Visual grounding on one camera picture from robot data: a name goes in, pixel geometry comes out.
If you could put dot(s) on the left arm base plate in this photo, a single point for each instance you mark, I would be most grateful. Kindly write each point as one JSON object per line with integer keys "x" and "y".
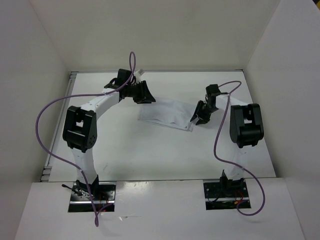
{"x": 103, "y": 199}

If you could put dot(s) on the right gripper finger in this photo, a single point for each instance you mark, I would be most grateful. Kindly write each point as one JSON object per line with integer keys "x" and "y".
{"x": 203, "y": 118}
{"x": 197, "y": 110}

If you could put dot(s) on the aluminium table frame rail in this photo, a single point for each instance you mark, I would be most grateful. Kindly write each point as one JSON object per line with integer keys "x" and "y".
{"x": 61, "y": 104}

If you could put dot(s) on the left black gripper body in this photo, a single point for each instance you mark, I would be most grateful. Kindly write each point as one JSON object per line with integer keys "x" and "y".
{"x": 134, "y": 91}

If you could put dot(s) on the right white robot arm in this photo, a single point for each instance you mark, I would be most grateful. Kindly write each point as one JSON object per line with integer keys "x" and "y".
{"x": 245, "y": 123}

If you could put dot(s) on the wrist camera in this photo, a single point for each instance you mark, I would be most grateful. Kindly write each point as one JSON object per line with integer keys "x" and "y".
{"x": 213, "y": 90}
{"x": 123, "y": 76}

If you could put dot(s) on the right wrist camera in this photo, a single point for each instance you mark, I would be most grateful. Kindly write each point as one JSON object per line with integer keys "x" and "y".
{"x": 213, "y": 90}

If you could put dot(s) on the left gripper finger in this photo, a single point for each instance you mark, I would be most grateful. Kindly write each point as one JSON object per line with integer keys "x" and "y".
{"x": 144, "y": 90}
{"x": 143, "y": 100}

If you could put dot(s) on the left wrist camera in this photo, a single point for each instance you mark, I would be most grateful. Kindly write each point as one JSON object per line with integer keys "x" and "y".
{"x": 123, "y": 76}

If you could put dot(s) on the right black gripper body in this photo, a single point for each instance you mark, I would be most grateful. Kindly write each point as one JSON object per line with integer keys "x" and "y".
{"x": 207, "y": 109}

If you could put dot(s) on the white skirt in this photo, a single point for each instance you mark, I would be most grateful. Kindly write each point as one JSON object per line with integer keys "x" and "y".
{"x": 168, "y": 113}

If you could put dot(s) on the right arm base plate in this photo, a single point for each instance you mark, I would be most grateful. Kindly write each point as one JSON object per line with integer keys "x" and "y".
{"x": 225, "y": 194}

